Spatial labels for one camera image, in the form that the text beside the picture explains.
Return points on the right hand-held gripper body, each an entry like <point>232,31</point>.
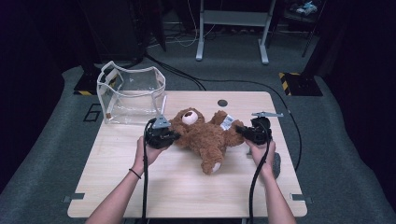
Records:
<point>261,132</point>

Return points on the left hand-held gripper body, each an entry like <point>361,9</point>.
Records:
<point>160,137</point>

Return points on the brown teddy bear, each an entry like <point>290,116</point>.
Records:
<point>205,137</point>

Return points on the person's right hand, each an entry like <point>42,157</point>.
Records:
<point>263,155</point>

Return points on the person's left hand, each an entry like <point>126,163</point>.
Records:
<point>144,155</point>

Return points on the black wristband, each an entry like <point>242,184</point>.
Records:
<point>135,173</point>

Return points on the clear plastic bag white trim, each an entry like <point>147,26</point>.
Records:
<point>134,93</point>

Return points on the dark cabinet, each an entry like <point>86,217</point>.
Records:
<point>115,31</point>

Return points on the light blue white object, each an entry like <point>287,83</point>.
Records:
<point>306,7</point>

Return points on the black base plate striped edge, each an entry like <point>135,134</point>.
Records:
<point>85,85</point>
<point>303,85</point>

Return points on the grey table bracket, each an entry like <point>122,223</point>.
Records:
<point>300,197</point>
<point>73,196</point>

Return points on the white desk frame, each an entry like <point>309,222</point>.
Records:
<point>233,18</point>

